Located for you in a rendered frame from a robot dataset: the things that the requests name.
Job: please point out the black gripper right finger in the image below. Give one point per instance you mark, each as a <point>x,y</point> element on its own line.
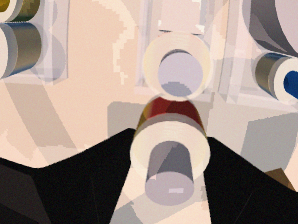
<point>239,193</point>

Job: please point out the brown rectangular block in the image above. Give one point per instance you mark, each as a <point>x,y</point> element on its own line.
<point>279,175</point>

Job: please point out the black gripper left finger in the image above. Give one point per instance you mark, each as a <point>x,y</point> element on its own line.
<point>83,189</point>

